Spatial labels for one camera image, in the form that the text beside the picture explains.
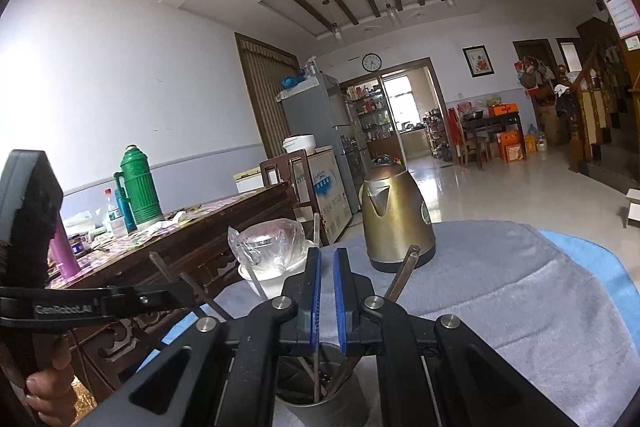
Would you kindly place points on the glass display shelf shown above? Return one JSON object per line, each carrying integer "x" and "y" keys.
{"x": 370, "y": 112}

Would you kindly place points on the brown slatted wooden door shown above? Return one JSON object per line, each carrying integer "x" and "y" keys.
{"x": 265, "y": 107}

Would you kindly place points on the single dark metal chopstick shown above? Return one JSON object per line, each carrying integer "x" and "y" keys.
{"x": 210, "y": 302}

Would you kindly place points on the blue bottle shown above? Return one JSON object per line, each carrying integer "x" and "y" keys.
{"x": 129, "y": 212}

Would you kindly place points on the white bowl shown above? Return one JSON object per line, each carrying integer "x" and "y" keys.
{"x": 272, "y": 282}

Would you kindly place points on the flat orange box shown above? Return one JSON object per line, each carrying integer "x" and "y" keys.
{"x": 502, "y": 110}

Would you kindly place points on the white step stool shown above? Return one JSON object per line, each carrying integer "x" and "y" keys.
{"x": 631, "y": 207}

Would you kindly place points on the dark wooden side table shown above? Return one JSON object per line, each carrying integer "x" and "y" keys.
{"x": 492, "y": 119}

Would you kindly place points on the grey metal chopstick holder cup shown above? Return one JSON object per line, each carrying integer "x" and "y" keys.
{"x": 345, "y": 407}

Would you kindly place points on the clear plastic bag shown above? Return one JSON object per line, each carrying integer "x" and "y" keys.
{"x": 270, "y": 237}

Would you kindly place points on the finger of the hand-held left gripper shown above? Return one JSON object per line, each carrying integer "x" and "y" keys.
{"x": 155, "y": 299}

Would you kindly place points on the clear water jug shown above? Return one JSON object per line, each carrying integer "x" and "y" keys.
{"x": 537, "y": 139}

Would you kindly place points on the round wall clock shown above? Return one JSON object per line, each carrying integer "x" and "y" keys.
{"x": 372, "y": 62}

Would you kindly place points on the grey refrigerator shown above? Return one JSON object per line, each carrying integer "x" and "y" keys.
{"x": 310, "y": 117}

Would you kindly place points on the carved dark wooden sideboard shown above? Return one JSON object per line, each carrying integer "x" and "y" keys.
{"x": 215, "y": 252}

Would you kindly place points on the person's left hand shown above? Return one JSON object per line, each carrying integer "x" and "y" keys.
{"x": 50, "y": 392}

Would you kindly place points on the tall orange box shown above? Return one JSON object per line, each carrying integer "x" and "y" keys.
{"x": 511, "y": 147}

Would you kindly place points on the grey tablecloth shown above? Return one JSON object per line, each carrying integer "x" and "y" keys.
{"x": 500, "y": 297}

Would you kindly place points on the dark wooden chair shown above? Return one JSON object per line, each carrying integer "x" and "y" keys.
{"x": 285, "y": 158}

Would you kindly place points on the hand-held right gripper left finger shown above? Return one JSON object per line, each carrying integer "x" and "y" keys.
{"x": 315, "y": 302}

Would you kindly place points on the bronze electric kettle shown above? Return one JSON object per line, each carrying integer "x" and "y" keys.
{"x": 395, "y": 222}

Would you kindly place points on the dark wooden door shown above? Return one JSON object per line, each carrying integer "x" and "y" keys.
{"x": 532, "y": 52}

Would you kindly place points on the colourful patterned mat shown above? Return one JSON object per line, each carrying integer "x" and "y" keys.
{"x": 165, "y": 227}

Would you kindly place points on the green thermos flask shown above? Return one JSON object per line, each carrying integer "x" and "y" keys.
{"x": 142, "y": 192}

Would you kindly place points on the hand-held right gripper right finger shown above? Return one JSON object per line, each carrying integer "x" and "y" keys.
{"x": 341, "y": 302}

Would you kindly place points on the clear plastic water bottle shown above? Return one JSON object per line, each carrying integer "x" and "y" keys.
{"x": 114, "y": 227}

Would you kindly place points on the white rice cooker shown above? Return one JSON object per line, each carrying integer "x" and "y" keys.
{"x": 299, "y": 144}

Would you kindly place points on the framed wall picture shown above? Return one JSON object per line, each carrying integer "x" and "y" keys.
{"x": 478, "y": 62}

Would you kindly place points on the wooden stair railing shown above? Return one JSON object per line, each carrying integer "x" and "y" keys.
{"x": 582, "y": 107}

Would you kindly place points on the purple thermos bottle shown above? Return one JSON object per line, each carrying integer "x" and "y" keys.
{"x": 65, "y": 257}

